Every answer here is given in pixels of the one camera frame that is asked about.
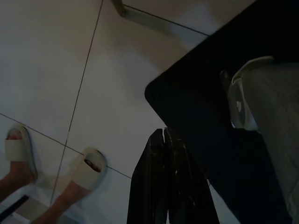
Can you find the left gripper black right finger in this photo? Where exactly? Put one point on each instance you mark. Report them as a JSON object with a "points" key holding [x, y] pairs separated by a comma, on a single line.
{"points": [[187, 191]]}

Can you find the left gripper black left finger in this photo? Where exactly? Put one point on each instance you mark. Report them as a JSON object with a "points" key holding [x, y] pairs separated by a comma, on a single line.
{"points": [[149, 186]]}

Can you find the person bare foot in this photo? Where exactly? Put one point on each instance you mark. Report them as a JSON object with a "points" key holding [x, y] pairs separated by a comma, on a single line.
{"points": [[14, 179], [65, 203]]}

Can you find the black floor mat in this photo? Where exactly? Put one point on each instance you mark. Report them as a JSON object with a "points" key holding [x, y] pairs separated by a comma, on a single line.
{"points": [[198, 93]]}

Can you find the light wooden table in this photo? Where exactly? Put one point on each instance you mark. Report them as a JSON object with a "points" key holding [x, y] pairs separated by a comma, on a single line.
{"points": [[119, 7]]}

